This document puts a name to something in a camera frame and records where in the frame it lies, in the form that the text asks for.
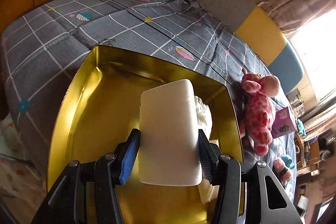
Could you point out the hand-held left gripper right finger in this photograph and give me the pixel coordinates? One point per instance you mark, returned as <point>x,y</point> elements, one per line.
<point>204,158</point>

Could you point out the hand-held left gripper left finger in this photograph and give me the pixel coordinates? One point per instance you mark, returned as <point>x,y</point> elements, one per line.
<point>128,158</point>

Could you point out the white foam sponge block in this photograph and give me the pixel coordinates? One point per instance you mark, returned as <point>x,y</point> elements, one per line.
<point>168,129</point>

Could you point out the gold metal tin box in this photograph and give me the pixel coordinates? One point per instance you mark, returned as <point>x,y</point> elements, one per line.
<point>86,121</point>

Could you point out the white fluffy pompom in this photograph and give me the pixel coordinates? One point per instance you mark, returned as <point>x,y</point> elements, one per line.
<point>203,113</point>

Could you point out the pink giraffe plush toy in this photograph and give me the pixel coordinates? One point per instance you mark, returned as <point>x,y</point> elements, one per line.
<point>258,113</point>

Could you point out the pink yarn ball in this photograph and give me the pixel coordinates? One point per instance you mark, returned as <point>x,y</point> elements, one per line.
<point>282,170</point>

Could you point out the small teal plush toy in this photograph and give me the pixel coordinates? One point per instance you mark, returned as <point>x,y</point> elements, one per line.
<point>288,160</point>

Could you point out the purple cardboard box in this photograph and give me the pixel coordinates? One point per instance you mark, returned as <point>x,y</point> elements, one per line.
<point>283,124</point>

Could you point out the teal plush item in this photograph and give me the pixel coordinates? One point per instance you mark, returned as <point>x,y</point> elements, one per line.
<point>300,129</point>

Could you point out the clear plastic containers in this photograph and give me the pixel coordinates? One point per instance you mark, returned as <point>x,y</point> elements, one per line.
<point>295,98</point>

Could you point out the blue headboard panel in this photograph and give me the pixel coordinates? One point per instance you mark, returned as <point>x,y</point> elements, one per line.
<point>286,69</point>

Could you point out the grey checked printed blanket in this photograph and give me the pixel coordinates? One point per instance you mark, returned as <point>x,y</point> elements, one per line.
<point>131,22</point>

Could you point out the grey headboard panel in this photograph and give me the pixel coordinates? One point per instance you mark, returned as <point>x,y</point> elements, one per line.
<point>225,1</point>

